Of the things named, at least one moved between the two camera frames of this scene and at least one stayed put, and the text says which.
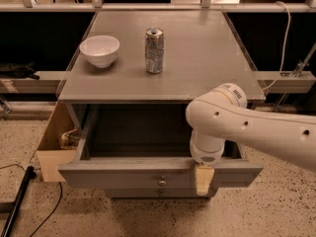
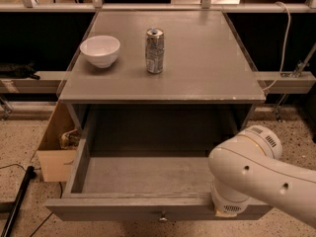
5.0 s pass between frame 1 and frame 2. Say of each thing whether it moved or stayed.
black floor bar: stayed
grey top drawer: moved
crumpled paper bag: stayed
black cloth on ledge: stayed
